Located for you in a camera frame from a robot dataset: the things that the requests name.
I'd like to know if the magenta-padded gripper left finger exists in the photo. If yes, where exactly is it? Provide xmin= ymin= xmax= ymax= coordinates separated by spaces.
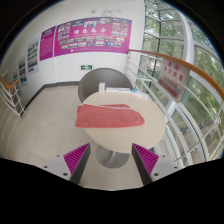
xmin=42 ymin=142 xmax=92 ymax=185

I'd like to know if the grey round-backed chair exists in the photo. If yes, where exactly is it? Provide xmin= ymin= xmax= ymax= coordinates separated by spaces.
xmin=77 ymin=67 xmax=134 ymax=104

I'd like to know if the narrow magenta text poster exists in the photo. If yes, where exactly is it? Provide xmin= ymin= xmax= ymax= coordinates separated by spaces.
xmin=39 ymin=26 xmax=57 ymax=62

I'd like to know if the silver red-lettered warning sign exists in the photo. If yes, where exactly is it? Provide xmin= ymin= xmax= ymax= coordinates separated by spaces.
xmin=157 ymin=59 xmax=191 ymax=103

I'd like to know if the short white railing orange handrail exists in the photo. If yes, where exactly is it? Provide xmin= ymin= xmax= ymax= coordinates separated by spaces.
xmin=0 ymin=75 xmax=26 ymax=118

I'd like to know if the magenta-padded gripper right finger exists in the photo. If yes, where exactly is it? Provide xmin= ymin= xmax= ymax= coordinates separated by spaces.
xmin=131 ymin=143 xmax=181 ymax=186

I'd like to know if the white photo wall poster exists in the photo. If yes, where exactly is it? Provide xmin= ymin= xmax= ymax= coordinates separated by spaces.
xmin=27 ymin=39 xmax=40 ymax=74
xmin=12 ymin=70 xmax=20 ymax=91
xmin=18 ymin=56 xmax=28 ymax=87

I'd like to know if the silver table pedestal base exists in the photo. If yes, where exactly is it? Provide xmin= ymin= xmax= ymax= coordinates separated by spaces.
xmin=95 ymin=144 xmax=130 ymax=169

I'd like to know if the pink terry towel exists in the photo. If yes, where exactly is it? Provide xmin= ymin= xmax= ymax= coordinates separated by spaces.
xmin=74 ymin=103 xmax=146 ymax=129

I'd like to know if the wide magenta photo poster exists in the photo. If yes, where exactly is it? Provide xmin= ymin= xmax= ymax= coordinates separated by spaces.
xmin=53 ymin=16 xmax=133 ymax=58

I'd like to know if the white railing with orange handrail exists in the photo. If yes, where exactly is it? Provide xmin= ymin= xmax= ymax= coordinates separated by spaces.
xmin=125 ymin=48 xmax=224 ymax=168

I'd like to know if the white-framed glass window wall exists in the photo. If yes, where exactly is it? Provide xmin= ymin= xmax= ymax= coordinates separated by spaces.
xmin=142 ymin=0 xmax=224 ymax=161

